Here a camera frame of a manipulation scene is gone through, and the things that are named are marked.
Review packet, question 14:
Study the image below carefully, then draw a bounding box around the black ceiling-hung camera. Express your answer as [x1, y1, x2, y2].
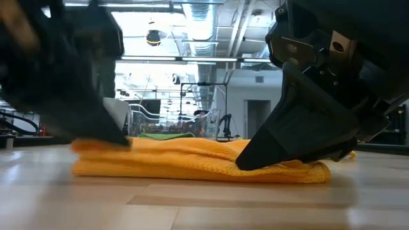
[146, 29, 162, 47]

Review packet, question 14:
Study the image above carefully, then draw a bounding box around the green microfiber towel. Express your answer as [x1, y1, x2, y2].
[137, 131, 196, 141]

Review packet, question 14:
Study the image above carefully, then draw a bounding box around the orange microfiber towel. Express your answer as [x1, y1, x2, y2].
[70, 137, 332, 184]

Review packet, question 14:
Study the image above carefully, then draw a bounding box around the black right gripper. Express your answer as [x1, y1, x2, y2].
[236, 1, 409, 171]

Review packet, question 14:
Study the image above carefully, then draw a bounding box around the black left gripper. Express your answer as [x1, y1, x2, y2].
[0, 9, 132, 148]

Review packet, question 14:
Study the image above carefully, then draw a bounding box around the clear plastic bin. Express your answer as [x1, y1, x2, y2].
[127, 102, 222, 141]

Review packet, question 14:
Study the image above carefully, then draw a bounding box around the black storage cabinet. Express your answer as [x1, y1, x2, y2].
[372, 103, 407, 145]

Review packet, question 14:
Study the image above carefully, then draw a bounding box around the black curved hose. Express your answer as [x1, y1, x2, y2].
[0, 110, 41, 137]

